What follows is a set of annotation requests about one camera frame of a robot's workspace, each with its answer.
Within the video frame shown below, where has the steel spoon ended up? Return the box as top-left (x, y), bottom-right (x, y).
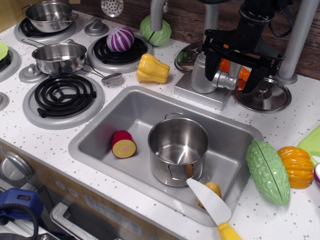
top-left (81, 63), bottom-right (123, 84)

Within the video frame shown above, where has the green toy cabbage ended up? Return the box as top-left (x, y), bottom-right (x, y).
top-left (139, 15), bottom-right (172, 47)

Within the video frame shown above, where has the purple toy vegetable edge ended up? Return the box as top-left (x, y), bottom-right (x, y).
top-left (313, 163), bottom-right (320, 187)

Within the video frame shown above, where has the steel saucepan with handle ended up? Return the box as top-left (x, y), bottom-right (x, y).
top-left (21, 38), bottom-right (87, 75)

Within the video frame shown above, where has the green toy bitter gourd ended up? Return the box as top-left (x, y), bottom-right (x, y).
top-left (246, 139), bottom-right (291, 206)

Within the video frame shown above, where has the steel two-handled pan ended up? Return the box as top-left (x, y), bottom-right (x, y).
top-left (22, 0), bottom-right (79, 33)

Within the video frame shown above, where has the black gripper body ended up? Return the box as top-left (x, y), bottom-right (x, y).
top-left (202, 12), bottom-right (285, 65)

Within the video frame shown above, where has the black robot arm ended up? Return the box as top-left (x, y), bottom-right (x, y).
top-left (202, 0), bottom-right (293, 94)

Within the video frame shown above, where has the green toy on left burner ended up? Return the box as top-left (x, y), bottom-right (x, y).
top-left (0, 42), bottom-right (11, 67)

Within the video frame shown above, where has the steel pot lid right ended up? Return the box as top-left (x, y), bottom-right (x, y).
top-left (233, 78), bottom-right (292, 113)

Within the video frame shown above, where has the grey oven door handle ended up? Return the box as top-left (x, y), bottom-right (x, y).
top-left (50, 202), bottom-right (98, 240)

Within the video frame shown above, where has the yellow toy corn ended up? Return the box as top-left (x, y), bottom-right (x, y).
top-left (196, 181), bottom-right (222, 210)

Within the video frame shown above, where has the grey stove knob left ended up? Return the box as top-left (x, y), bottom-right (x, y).
top-left (18, 63), bottom-right (48, 84)

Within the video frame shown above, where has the blue device with cable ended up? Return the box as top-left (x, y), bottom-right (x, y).
top-left (0, 188), bottom-right (44, 240)

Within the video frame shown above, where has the yellow toy bell pepper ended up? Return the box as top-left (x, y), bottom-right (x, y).
top-left (136, 53), bottom-right (170, 84)

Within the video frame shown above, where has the steel pot lid back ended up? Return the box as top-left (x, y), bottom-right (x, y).
top-left (174, 41), bottom-right (203, 72)

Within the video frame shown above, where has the perforated steel skimmer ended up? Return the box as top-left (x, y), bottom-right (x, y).
top-left (100, 0), bottom-right (124, 18)

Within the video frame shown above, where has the grey oven knob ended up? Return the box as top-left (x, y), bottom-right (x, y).
top-left (0, 151), bottom-right (34, 181)

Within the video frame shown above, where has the middle black stove burner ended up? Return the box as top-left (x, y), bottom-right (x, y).
top-left (93, 35), bottom-right (148, 65)

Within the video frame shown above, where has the white toy knife yellow handle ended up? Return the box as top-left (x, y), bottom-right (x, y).
top-left (186, 178), bottom-right (242, 240)

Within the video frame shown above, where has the back black stove burner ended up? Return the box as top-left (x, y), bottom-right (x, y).
top-left (19, 18), bottom-right (76, 38)

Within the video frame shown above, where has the steel pot lid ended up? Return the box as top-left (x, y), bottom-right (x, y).
top-left (233, 78), bottom-right (292, 113)
top-left (174, 41), bottom-right (203, 72)

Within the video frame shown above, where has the purple striped toy onion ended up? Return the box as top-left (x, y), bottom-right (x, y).
top-left (106, 27), bottom-right (135, 53)

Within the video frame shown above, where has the front black stove burner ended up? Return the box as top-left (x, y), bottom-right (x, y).
top-left (34, 74), bottom-right (98, 118)

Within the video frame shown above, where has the red yellow toy fruit half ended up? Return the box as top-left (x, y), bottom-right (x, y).
top-left (111, 130), bottom-right (137, 159)

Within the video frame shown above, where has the orange toy pumpkin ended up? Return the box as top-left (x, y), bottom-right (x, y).
top-left (277, 146), bottom-right (314, 189)

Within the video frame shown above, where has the green cutting board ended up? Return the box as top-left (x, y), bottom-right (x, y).
top-left (297, 125), bottom-right (320, 167)

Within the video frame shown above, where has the grey stove knob back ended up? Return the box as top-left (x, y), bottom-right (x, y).
top-left (84, 18), bottom-right (109, 37)

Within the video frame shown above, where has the black stove burner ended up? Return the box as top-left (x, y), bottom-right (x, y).
top-left (93, 35), bottom-right (148, 65)
top-left (19, 18), bottom-right (76, 38)
top-left (34, 74), bottom-right (98, 118)

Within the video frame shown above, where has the silver faucet lever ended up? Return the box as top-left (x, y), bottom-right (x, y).
top-left (212, 61), bottom-right (242, 91)

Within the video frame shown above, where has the silver toy faucet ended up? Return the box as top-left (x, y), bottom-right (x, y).
top-left (150, 0), bottom-right (232, 111)

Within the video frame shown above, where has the grey support pole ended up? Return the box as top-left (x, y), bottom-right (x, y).
top-left (275, 0), bottom-right (320, 85)

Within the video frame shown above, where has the grey stove knob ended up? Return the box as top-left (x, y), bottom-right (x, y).
top-left (18, 63), bottom-right (48, 84)
top-left (84, 18), bottom-right (109, 37)

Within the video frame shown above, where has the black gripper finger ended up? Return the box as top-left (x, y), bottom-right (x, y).
top-left (204, 48), bottom-right (222, 81)
top-left (242, 61), bottom-right (272, 94)

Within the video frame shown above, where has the tall steel pot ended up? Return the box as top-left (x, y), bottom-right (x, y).
top-left (147, 112), bottom-right (210, 187)

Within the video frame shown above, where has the orange toy carrot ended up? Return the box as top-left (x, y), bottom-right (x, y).
top-left (219, 58), bottom-right (251, 91)

